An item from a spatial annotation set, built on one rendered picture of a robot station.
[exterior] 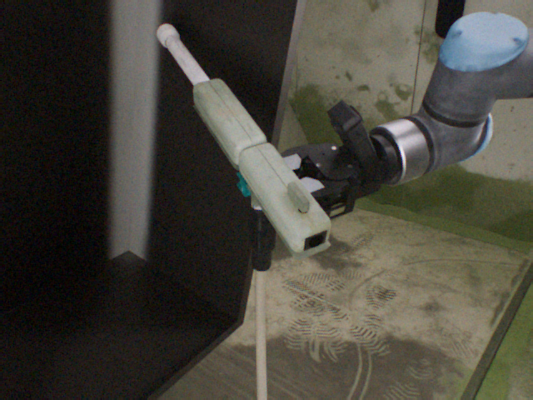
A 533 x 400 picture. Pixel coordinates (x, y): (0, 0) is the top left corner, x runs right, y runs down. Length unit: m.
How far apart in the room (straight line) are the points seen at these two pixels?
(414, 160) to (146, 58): 0.56
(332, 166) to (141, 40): 0.51
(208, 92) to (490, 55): 0.36
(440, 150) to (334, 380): 0.99
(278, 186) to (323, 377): 1.09
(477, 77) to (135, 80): 0.65
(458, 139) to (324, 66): 1.94
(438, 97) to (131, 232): 0.77
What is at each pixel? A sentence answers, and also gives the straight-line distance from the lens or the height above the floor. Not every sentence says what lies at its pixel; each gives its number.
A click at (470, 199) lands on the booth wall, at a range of 2.49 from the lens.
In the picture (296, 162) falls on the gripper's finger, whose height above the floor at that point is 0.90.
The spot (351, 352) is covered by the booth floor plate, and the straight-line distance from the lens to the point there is 1.68.
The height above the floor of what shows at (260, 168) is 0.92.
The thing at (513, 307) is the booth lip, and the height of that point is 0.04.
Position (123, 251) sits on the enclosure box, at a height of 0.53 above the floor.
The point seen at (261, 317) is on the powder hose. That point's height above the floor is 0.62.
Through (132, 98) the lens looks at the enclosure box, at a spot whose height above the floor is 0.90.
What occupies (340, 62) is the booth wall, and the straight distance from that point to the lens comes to 2.60.
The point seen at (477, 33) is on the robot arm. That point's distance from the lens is 0.70.
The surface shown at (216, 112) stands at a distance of 0.67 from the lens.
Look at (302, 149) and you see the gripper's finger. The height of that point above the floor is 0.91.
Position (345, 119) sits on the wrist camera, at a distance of 0.61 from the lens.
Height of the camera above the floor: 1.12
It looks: 23 degrees down
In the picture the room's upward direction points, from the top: straight up
